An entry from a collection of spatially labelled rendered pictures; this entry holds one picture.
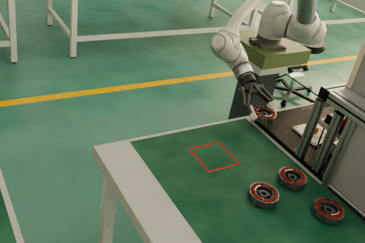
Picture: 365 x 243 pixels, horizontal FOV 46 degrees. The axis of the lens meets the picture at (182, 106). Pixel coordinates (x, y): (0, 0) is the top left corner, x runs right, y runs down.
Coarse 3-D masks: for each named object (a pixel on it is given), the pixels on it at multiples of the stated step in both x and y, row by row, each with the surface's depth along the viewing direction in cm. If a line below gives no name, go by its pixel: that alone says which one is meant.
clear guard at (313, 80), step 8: (296, 72) 184; (304, 72) 186; (312, 72) 187; (320, 72) 189; (328, 72) 190; (296, 80) 177; (304, 80) 179; (312, 80) 180; (320, 80) 181; (328, 80) 182; (336, 80) 184; (344, 80) 185; (312, 88) 173
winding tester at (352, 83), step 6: (360, 54) 160; (360, 60) 160; (354, 66) 163; (360, 66) 161; (354, 72) 163; (360, 72) 162; (354, 78) 164; (360, 78) 162; (348, 84) 167; (354, 84) 165; (360, 84) 162; (354, 90) 165; (360, 90) 163
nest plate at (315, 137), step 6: (294, 126) 201; (300, 126) 202; (318, 126) 204; (300, 132) 197; (318, 132) 200; (324, 132) 201; (312, 138) 194; (318, 138) 195; (336, 138) 198; (312, 144) 192
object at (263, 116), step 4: (256, 108) 198; (260, 108) 199; (264, 108) 200; (268, 108) 200; (256, 112) 195; (260, 112) 200; (264, 112) 198; (268, 112) 199; (272, 112) 198; (260, 116) 193; (264, 116) 193; (268, 116) 194; (272, 116) 194; (256, 120) 194; (260, 120) 194; (264, 120) 193; (268, 120) 193; (272, 120) 194
